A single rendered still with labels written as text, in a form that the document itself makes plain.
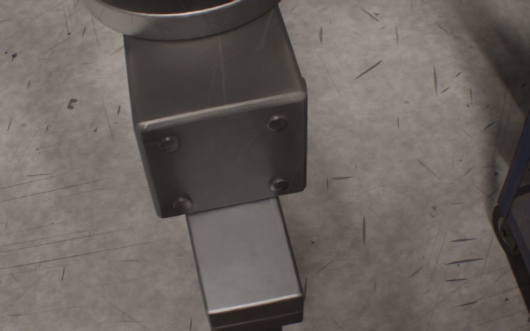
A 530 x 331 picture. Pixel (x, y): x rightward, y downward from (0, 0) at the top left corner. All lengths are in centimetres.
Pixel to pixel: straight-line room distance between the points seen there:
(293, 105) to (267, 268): 5
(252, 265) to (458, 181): 127
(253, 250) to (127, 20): 8
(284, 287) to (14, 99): 147
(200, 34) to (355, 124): 132
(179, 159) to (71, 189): 130
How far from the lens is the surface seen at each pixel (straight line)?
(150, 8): 23
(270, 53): 24
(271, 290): 25
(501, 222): 143
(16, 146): 163
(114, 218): 148
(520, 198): 137
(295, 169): 26
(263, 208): 27
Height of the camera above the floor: 126
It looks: 58 degrees down
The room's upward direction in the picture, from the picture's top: 3 degrees counter-clockwise
